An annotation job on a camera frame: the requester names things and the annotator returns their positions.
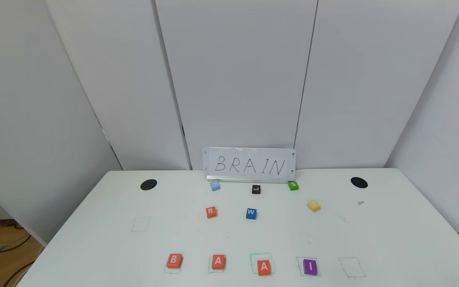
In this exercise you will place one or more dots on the orange block letter R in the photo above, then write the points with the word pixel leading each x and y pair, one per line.
pixel 211 212

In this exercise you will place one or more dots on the yellow block letter N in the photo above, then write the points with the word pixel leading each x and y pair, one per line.
pixel 313 205

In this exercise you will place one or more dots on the orange block letter A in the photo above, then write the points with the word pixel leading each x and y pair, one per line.
pixel 218 262
pixel 264 267

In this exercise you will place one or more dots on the white sign reading BRAIN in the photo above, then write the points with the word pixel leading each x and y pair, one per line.
pixel 249 165

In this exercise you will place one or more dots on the light blue letter block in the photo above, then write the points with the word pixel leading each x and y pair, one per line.
pixel 214 185

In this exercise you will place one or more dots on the black block letter L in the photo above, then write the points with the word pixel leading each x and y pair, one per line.
pixel 256 189

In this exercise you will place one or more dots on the blue block letter W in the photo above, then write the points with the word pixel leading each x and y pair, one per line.
pixel 251 213

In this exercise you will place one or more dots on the green block letter S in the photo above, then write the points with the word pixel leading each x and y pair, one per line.
pixel 293 185

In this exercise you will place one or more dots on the orange block letter B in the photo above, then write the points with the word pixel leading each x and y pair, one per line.
pixel 174 260

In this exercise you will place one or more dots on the purple block letter I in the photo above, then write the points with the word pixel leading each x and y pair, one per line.
pixel 310 266

